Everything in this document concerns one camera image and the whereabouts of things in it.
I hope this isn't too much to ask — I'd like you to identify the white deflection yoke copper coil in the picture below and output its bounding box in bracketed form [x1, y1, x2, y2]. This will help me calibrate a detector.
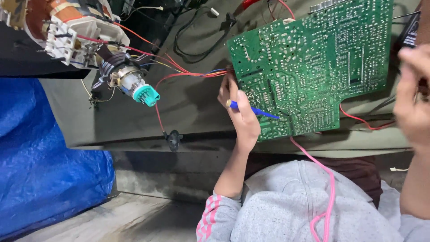
[0, 0, 131, 70]

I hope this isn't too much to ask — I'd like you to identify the teal tube socket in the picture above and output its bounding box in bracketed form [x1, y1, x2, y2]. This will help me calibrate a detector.
[132, 85, 161, 107]

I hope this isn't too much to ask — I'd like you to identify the blue plastic tarp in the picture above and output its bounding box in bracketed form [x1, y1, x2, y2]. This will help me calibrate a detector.
[0, 77, 116, 241]

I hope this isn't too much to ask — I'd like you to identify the person's left hand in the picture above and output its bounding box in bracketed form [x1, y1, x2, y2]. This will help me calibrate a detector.
[218, 75, 261, 152]

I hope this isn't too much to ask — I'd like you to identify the grey hooded sweatshirt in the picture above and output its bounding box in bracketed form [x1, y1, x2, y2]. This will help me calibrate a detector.
[196, 160, 430, 242]

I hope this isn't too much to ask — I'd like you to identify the thin red wire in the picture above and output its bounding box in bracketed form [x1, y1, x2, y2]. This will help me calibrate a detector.
[339, 104, 398, 131]

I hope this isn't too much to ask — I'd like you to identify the green printed circuit board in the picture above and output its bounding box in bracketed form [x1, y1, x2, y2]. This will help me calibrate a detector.
[227, 0, 394, 142]

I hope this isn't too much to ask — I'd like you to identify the black box device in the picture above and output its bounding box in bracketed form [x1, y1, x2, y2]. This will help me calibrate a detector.
[396, 11, 422, 48]

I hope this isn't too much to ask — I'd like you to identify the black cable loop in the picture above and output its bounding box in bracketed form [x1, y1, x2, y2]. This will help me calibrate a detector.
[172, 6, 237, 64]

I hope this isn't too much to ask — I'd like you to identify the pink cable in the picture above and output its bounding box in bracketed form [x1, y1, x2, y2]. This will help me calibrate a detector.
[290, 136, 337, 242]

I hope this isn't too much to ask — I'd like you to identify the blue soldering tool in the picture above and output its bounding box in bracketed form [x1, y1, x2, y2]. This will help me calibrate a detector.
[226, 99, 280, 120]

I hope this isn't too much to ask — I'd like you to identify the metal heat sink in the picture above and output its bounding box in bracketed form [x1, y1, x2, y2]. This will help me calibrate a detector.
[309, 0, 348, 14]

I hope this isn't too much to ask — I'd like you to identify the red wire with black cap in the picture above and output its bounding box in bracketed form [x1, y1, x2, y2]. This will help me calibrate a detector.
[154, 72, 184, 152]

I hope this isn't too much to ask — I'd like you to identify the black picture tube body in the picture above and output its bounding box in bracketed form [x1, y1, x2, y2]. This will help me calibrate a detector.
[0, 22, 92, 80]

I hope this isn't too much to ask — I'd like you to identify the coloured wire bundle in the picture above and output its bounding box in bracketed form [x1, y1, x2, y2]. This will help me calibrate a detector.
[112, 21, 233, 79]

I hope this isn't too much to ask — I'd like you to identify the person's right hand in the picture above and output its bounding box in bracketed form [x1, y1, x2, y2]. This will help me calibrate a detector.
[393, 44, 430, 149]

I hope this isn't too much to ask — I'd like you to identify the glass tube neck metal clamp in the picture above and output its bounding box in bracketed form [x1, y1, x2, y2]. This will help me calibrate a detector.
[92, 50, 148, 99]

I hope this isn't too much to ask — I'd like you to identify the red handled tool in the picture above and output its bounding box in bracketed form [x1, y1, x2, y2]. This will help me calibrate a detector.
[233, 0, 266, 17]

